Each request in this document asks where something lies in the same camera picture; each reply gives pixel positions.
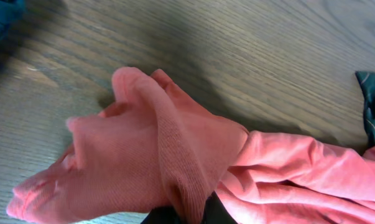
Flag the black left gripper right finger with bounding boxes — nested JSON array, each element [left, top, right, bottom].
[[201, 192, 237, 224]]

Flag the folded navy blue garment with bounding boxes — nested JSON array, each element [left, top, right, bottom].
[[0, 0, 25, 41]]

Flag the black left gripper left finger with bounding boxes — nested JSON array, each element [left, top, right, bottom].
[[141, 207, 183, 224]]

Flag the dark patterned garment pile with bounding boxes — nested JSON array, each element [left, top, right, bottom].
[[355, 71, 375, 147]]

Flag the coral red t-shirt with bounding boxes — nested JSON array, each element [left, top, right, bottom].
[[7, 67, 375, 223]]

